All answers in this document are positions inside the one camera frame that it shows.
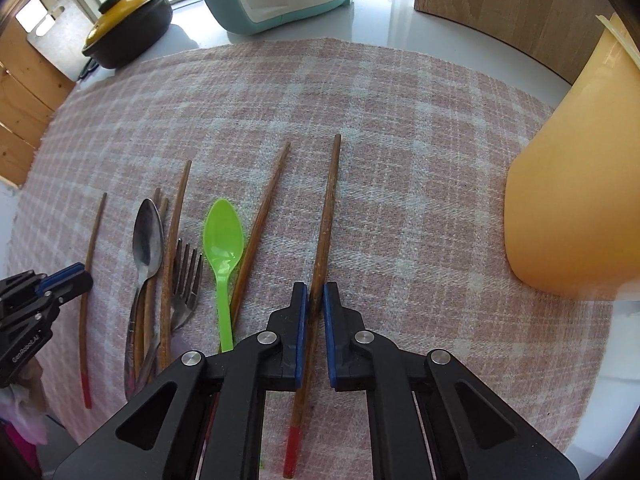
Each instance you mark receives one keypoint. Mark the wooden slat crate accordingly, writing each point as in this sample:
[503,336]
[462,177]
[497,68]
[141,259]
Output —
[31,90]

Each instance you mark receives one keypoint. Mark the black pot yellow lid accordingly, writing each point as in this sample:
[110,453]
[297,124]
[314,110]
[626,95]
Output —
[125,29]

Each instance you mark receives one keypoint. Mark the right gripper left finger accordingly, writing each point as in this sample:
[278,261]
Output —
[239,380]

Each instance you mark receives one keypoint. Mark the white cutting board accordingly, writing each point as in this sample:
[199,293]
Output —
[61,36]

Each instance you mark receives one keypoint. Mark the metal fork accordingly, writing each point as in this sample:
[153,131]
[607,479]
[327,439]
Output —
[186,279]

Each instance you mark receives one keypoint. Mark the thin red-tipped wooden chopstick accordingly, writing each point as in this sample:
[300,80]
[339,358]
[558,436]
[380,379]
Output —
[84,310]

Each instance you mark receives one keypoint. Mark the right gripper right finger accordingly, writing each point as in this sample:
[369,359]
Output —
[362,360]

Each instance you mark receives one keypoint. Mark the wooden board panel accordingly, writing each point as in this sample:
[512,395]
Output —
[559,34]

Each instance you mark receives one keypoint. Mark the wooden chopstick beside spoon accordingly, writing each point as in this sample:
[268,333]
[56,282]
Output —
[258,228]

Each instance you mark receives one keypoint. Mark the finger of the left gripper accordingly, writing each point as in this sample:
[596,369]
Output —
[60,277]
[76,286]

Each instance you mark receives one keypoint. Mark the green plastic spoon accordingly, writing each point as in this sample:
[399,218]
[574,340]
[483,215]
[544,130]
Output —
[223,243]

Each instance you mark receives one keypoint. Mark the long wooden chopstick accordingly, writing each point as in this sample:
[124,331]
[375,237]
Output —
[163,355]

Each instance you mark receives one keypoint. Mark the yellow plastic cup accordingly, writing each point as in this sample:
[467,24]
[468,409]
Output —
[571,210]

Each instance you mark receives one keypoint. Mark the black scissors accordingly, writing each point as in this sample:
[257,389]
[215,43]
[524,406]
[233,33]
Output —
[90,67]

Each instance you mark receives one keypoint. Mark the pink plaid cloth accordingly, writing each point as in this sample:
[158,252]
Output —
[417,239]

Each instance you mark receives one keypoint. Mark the metal spoon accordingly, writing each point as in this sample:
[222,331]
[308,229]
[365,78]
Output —
[148,251]

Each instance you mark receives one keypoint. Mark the gloved left hand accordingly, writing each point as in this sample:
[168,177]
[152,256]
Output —
[24,404]

